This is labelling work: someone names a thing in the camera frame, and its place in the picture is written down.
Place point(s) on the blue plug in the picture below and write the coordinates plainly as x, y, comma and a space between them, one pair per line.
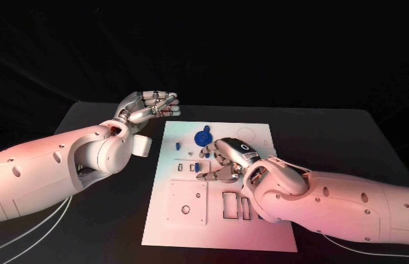
197, 167

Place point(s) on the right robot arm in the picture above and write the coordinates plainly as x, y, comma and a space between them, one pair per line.
336, 204

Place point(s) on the blue gear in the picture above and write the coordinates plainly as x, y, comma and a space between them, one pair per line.
203, 137

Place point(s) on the white task board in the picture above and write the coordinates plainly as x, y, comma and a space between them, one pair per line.
204, 235

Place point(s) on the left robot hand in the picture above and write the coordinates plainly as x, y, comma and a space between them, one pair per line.
151, 107

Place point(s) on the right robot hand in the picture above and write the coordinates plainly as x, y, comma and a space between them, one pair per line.
234, 157

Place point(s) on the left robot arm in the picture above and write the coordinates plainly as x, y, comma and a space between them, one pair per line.
48, 164

